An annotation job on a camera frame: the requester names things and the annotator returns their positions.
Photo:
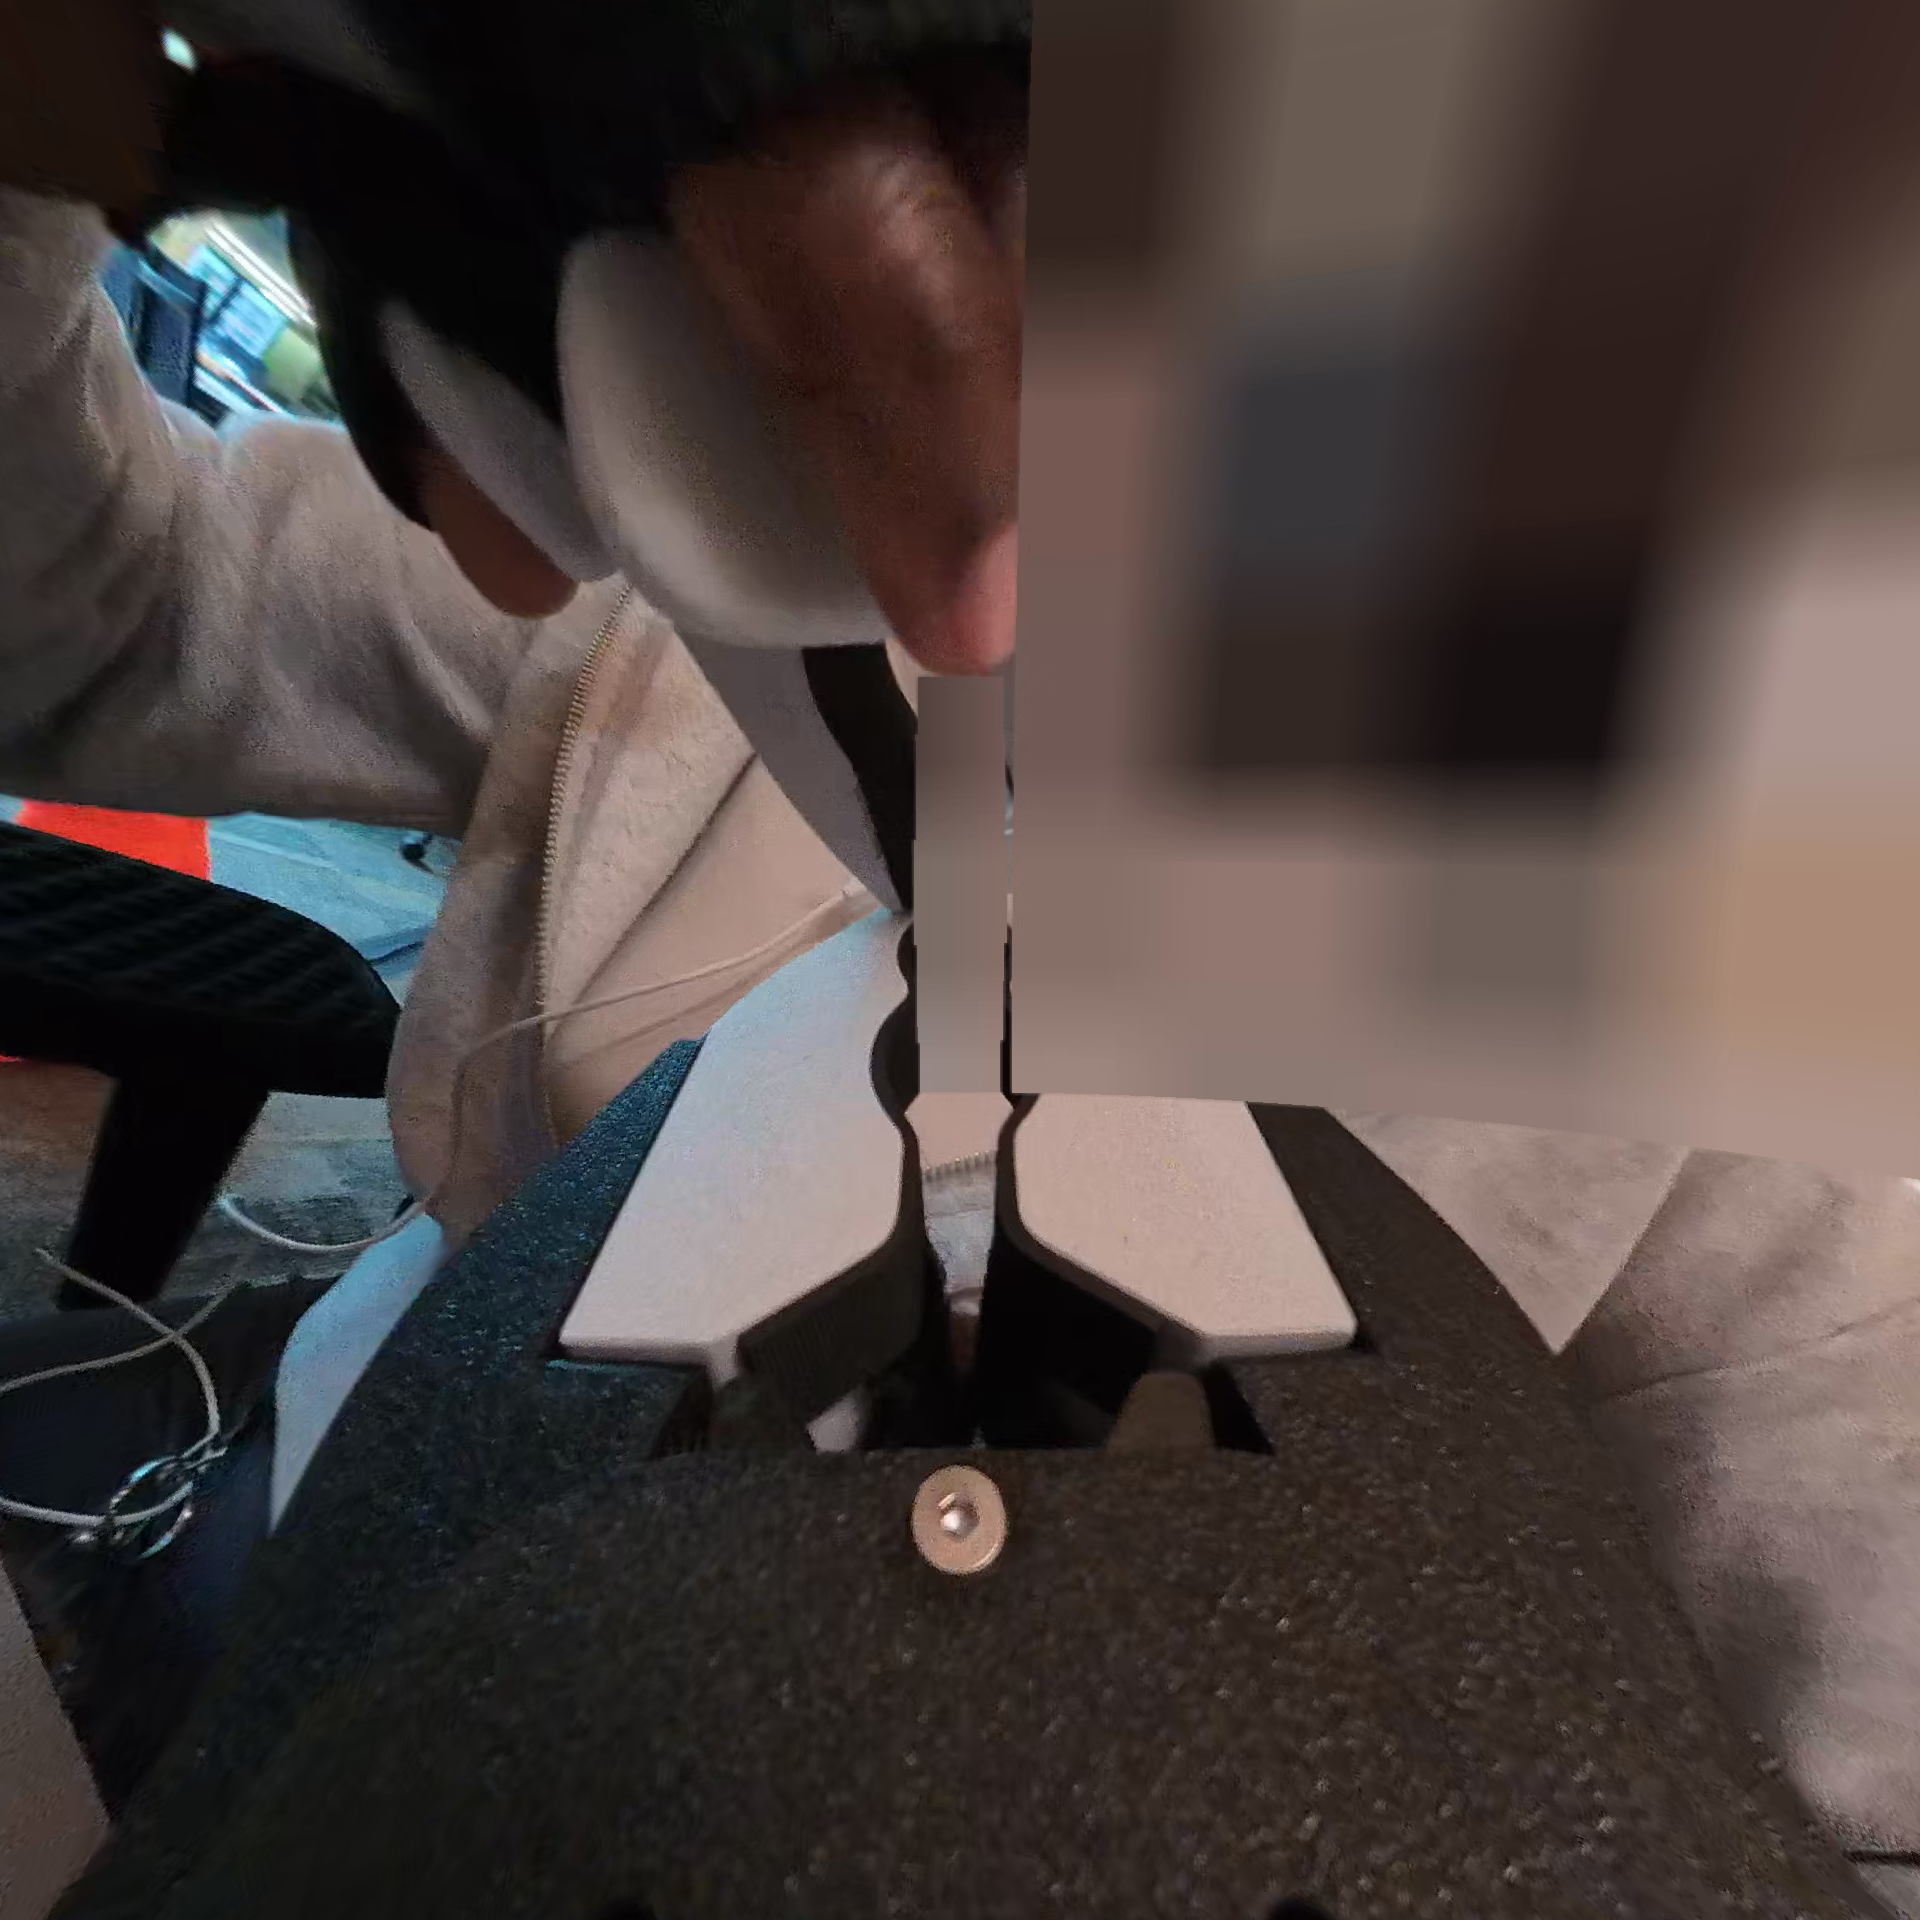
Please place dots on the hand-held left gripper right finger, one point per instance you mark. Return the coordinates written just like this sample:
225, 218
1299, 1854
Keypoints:
1186, 1216

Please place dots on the person's right hand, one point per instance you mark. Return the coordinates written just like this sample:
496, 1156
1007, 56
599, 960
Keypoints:
900, 331

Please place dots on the black mesh chair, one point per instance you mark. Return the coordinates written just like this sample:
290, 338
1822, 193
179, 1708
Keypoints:
151, 960

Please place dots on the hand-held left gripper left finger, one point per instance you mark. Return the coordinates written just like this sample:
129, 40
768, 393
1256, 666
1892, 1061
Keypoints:
750, 1200

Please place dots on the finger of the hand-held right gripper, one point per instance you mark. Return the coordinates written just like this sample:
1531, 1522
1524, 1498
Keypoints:
787, 706

